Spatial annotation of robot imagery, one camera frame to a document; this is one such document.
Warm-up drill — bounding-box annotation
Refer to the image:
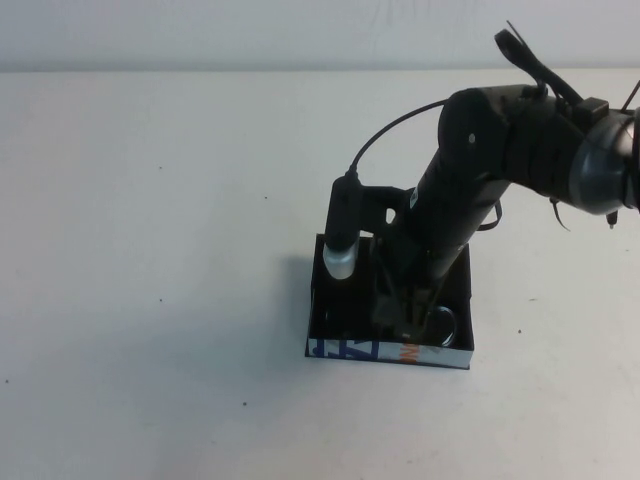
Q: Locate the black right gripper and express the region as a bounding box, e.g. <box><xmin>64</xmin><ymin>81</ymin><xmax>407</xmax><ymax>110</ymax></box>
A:
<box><xmin>372</xmin><ymin>199</ymin><xmax>451</xmax><ymax>342</ymax></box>

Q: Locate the black printed glasses case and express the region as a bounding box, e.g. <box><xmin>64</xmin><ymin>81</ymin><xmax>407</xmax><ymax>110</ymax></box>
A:
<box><xmin>303</xmin><ymin>232</ymin><xmax>474</xmax><ymax>372</ymax></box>

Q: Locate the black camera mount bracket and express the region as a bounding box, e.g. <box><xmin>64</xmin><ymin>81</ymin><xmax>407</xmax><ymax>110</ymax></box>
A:
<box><xmin>349</xmin><ymin>184</ymin><xmax>404</xmax><ymax>237</ymax></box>

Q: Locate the black silver-tipped wrist camera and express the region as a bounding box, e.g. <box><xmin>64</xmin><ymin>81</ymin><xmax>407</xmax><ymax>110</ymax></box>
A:
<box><xmin>322</xmin><ymin>172</ymin><xmax>362</xmax><ymax>279</ymax></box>

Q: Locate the black camera cable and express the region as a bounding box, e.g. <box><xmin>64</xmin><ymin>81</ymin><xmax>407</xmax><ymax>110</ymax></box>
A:
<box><xmin>348</xmin><ymin>98</ymin><xmax>449</xmax><ymax>181</ymax></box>

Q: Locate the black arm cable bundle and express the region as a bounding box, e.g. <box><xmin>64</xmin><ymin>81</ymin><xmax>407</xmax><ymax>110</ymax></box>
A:
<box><xmin>493</xmin><ymin>19</ymin><xmax>609</xmax><ymax>119</ymax></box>

